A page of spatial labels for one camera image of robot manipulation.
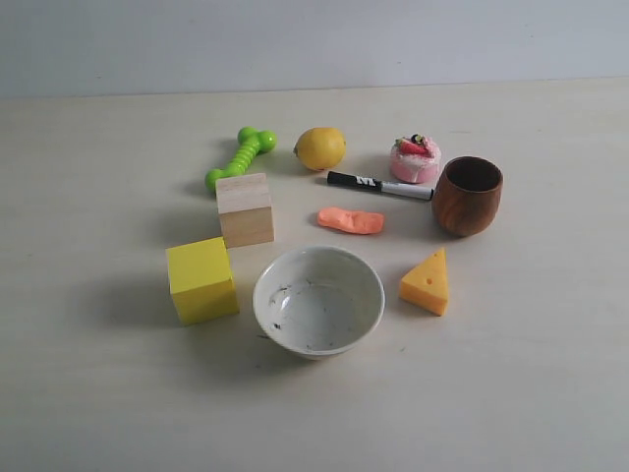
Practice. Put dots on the green bone toy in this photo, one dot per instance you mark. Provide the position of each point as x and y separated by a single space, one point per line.
251 143

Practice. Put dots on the black white marker pen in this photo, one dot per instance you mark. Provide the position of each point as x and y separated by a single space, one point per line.
370 184

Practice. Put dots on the pink toy cake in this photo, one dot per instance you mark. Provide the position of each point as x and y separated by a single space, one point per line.
415 159

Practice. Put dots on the yellow toy cheese wedge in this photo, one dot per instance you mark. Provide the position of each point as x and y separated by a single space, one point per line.
426 285

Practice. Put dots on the natural wooden cube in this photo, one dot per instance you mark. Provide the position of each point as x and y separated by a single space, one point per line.
245 210

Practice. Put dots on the yellow lemon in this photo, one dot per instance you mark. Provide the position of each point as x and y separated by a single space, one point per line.
320 148

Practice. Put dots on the brown wooden cup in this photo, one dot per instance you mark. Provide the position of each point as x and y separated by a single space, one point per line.
467 195

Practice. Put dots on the white ceramic bowl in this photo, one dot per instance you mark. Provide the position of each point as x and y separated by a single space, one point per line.
318 302

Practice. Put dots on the orange putty lump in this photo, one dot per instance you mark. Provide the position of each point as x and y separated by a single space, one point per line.
351 221

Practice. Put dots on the yellow cube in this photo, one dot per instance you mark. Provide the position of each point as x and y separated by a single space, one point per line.
201 282

